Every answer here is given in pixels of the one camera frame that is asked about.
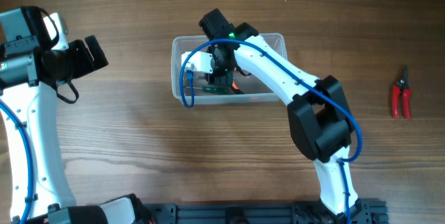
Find orange black needle-nose pliers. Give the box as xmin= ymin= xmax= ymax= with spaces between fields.
xmin=230 ymin=81 xmax=243 ymax=95

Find green handle screwdriver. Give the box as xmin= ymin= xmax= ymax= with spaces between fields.
xmin=182 ymin=86 xmax=229 ymax=95

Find clear plastic container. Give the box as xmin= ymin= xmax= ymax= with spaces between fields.
xmin=170 ymin=32 xmax=289 ymax=106

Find red handle cutters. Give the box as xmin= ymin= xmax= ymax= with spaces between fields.
xmin=391 ymin=66 xmax=412 ymax=120

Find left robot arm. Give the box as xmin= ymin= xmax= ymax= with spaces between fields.
xmin=1 ymin=6 xmax=155 ymax=223

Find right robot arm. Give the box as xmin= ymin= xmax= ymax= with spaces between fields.
xmin=199 ymin=8 xmax=360 ymax=223

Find right blue cable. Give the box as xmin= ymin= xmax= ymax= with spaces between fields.
xmin=178 ymin=38 xmax=364 ymax=224

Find blue cable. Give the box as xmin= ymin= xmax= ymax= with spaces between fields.
xmin=178 ymin=38 xmax=364 ymax=224
xmin=0 ymin=102 xmax=35 ymax=224

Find left blue cable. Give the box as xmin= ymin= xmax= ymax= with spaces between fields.
xmin=0 ymin=102 xmax=35 ymax=224

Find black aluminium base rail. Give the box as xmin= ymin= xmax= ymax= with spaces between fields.
xmin=145 ymin=199 xmax=389 ymax=224

